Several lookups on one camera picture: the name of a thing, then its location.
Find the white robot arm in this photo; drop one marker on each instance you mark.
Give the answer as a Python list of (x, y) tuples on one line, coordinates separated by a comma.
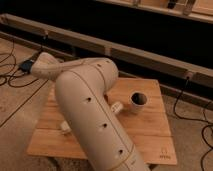
[(80, 88)]

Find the small white toy object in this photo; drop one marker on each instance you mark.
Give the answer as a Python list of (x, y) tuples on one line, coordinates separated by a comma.
[(116, 107)]

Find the white cup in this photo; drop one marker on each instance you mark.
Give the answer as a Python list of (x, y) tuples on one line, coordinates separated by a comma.
[(138, 100)]

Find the wooden table board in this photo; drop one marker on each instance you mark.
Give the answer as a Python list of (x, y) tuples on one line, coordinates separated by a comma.
[(149, 130)]

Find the black power adapter box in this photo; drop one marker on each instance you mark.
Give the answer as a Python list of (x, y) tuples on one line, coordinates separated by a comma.
[(26, 66)]

